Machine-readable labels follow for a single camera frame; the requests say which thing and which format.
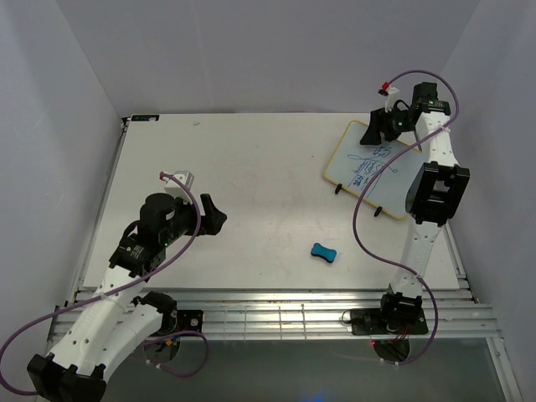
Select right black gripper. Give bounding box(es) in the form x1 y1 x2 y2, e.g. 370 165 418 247
358 104 415 145

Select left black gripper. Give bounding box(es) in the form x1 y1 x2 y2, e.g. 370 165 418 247
161 193 227 246

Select yellow framed small whiteboard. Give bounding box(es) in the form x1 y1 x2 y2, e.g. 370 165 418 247
323 121 426 219

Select blue whiteboard eraser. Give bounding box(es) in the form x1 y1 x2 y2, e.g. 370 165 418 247
311 242 338 264

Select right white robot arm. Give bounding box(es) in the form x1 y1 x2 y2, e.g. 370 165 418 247
350 82 470 338

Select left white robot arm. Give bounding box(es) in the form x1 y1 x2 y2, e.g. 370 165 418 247
27 193 227 401

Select left blue corner label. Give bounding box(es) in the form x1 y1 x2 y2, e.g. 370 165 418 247
131 114 160 122

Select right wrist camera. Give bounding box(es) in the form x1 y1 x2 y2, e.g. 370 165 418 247
378 81 400 112

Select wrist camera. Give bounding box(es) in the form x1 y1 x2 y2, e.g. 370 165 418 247
159 171 194 200
378 81 400 112

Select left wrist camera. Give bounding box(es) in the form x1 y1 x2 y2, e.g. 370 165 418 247
159 171 194 200

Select wire whiteboard stand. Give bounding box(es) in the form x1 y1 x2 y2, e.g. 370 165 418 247
334 183 383 217

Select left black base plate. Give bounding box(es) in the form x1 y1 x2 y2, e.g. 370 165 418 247
154 310 204 336

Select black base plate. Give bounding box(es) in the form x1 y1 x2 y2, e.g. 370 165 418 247
341 308 429 336
154 310 204 336

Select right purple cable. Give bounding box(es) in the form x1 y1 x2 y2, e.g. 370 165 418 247
334 70 461 366

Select purple cable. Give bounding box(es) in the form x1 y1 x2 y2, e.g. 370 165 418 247
0 174 210 396
334 70 461 366

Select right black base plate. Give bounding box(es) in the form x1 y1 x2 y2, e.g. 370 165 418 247
341 308 429 336

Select aluminium frame rails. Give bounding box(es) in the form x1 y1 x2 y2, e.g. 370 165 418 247
48 116 524 402

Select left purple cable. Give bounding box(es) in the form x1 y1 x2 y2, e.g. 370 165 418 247
0 174 210 396

